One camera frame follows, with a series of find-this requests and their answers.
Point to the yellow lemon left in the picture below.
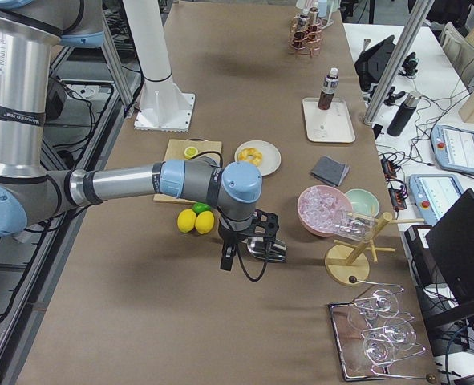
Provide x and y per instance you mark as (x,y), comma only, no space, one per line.
(186,220)

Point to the glazed donut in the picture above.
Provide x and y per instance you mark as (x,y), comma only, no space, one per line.
(250,155)

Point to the dark drink bottle on tray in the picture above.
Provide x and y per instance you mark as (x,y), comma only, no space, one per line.
(328,89)

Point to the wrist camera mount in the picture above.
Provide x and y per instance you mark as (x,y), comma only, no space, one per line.
(263,225)

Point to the copper wire bottle rack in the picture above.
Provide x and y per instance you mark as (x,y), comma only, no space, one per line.
(309,43)

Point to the half lemon slice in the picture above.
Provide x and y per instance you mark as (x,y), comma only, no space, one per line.
(190,152)

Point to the teach pendant far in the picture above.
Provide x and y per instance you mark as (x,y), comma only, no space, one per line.
(453,148)

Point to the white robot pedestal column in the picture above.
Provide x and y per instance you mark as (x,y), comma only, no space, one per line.
(163,106)

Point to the pink bowl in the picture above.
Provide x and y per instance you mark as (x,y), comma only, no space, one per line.
(318,206)

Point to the clear glass jar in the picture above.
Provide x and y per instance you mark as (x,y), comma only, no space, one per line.
(354,226)

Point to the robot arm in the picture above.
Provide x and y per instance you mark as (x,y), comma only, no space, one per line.
(29,193)

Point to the cream rectangular tray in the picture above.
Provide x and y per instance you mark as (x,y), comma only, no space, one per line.
(328,126)

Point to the mint green bowl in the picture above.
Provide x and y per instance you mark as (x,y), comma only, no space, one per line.
(363,202)

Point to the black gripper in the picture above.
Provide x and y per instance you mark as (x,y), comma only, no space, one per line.
(227,235)

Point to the wooden mug tree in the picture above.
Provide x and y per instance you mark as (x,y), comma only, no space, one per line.
(347,263)

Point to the teach pendant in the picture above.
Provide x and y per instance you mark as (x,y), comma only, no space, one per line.
(453,148)
(434,195)

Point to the metal scoop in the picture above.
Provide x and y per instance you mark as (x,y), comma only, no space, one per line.
(258,248)

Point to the green lime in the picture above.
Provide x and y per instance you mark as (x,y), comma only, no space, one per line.
(199,208)

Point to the bottle in rack front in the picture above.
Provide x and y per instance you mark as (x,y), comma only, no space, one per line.
(301,24)

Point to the aluminium frame post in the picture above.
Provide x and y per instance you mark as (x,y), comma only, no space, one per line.
(418,14)

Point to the wooden cutting board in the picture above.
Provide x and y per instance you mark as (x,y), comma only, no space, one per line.
(175,151)

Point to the bottle in rack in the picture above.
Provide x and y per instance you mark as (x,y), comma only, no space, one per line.
(313,18)
(301,24)

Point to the white round plate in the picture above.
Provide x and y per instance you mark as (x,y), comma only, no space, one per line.
(271,157)

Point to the teach pendant near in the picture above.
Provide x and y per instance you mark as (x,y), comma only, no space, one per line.
(434,195)

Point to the yellow lemon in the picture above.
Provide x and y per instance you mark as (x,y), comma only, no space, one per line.
(204,222)
(186,220)

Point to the yellow lemon right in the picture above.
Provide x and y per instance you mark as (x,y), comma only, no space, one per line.
(204,222)

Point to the wire glass holder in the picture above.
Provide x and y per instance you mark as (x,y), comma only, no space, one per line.
(388,336)

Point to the black laptop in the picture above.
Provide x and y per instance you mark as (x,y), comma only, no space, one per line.
(451,242)

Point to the black thermos bottle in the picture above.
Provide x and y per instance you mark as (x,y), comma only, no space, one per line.
(404,113)

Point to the grey folded cloth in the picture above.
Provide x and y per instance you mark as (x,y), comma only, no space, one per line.
(329,171)

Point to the bottle in rack rear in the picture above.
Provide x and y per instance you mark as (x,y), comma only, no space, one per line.
(313,18)

